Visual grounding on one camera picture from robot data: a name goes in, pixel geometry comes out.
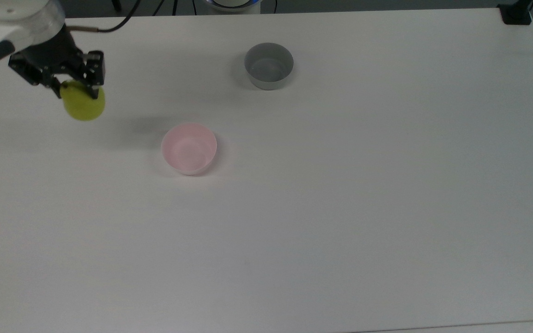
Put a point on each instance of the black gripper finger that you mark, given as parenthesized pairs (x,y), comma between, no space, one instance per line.
(95,69)
(55,87)

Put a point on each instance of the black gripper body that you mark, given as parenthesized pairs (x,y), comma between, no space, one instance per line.
(49,53)

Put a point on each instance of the grey plastic bowl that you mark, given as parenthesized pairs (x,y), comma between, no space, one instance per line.
(269,66)

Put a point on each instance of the pink plastic bowl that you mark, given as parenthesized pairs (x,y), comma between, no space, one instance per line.
(189,149)

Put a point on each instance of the black tripod legs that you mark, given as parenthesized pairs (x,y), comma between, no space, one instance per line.
(179,6)

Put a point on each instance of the black furniture leg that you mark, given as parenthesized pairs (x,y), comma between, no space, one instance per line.
(116,4)

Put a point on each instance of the green yellow pear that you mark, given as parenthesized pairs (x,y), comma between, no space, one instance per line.
(83,104)

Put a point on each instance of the black table clamp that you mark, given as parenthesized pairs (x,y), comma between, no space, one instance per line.
(516,14)

